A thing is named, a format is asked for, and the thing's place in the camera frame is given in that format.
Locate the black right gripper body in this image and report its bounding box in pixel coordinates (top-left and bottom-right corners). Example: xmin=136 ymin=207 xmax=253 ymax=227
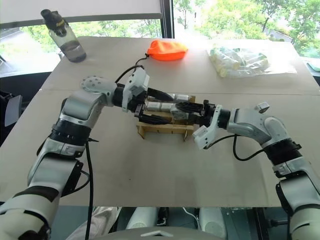
xmin=199 ymin=99 xmax=216 ymax=125

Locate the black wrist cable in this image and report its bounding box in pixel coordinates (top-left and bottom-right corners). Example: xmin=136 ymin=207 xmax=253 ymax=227
xmin=114 ymin=58 xmax=147 ymax=84
xmin=232 ymin=134 xmax=266 ymax=161

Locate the grey black chair back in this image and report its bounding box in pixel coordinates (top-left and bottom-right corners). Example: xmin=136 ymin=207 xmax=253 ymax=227
xmin=0 ymin=90 xmax=24 ymax=128

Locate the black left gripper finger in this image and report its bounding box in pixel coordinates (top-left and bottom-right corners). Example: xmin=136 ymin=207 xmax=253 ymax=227
xmin=139 ymin=115 xmax=173 ymax=125
xmin=147 ymin=87 xmax=174 ymax=101

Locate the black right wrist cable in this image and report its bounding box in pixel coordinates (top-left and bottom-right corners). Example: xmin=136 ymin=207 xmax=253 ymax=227
xmin=232 ymin=134 xmax=266 ymax=161

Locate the cardboard divider tray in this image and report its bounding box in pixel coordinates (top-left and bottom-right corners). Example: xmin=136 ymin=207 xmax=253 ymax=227
xmin=135 ymin=94 xmax=198 ymax=142

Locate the dark window frame post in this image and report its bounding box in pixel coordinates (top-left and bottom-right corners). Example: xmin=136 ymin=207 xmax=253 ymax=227
xmin=159 ymin=0 xmax=175 ymax=40

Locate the white rounded shell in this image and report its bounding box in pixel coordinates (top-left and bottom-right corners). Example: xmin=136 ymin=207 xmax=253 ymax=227
xmin=198 ymin=207 xmax=229 ymax=240
xmin=125 ymin=207 xmax=158 ymax=231

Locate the green object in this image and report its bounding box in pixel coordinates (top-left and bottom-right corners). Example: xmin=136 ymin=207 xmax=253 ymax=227
xmin=306 ymin=61 xmax=320 ymax=74

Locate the clear water bottle black lid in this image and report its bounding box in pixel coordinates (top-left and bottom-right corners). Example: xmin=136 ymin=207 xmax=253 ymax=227
xmin=40 ymin=9 xmax=87 ymax=63

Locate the long black hanging cable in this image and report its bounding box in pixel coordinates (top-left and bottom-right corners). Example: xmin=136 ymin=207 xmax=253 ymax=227
xmin=84 ymin=136 xmax=95 ymax=240

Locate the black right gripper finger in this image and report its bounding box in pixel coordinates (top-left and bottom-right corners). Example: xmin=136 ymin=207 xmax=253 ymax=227
xmin=186 ymin=112 xmax=205 ymax=124
xmin=174 ymin=101 xmax=205 ymax=114

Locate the grey robot torso top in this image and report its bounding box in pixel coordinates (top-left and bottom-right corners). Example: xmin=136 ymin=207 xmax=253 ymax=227
xmin=107 ymin=226 xmax=210 ymax=240

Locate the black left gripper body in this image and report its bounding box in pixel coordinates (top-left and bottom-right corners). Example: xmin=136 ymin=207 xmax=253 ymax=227
xmin=131 ymin=90 xmax=150 ymax=121

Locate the thin black cable loop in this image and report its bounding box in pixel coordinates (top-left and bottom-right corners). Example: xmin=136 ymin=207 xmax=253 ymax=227
xmin=59 ymin=169 xmax=91 ymax=198

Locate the orange drawstring pouch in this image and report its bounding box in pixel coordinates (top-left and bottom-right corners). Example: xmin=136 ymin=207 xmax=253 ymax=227
xmin=144 ymin=39 xmax=189 ymax=62

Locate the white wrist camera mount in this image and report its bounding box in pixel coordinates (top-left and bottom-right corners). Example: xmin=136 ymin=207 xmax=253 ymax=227
xmin=121 ymin=69 xmax=151 ymax=114
xmin=192 ymin=104 xmax=224 ymax=151

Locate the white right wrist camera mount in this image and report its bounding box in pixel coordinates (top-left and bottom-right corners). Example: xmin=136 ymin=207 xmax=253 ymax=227
xmin=192 ymin=104 xmax=224 ymax=151

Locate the white window roller blind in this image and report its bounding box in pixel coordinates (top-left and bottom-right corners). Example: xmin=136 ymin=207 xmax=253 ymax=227
xmin=0 ymin=0 xmax=161 ymax=27

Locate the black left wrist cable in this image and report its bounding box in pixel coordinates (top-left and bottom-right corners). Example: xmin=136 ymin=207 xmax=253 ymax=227
xmin=114 ymin=58 xmax=147 ymax=84

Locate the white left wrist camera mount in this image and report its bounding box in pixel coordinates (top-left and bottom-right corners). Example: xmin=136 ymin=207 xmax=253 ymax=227
xmin=121 ymin=69 xmax=151 ymax=114

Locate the clear plastic bag with items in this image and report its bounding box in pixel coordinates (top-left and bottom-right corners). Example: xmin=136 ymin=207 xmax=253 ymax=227
xmin=205 ymin=42 xmax=298 ymax=79

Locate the white crumpled cloth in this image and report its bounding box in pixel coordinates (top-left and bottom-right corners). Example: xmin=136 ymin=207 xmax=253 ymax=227
xmin=66 ymin=206 xmax=119 ymax=240

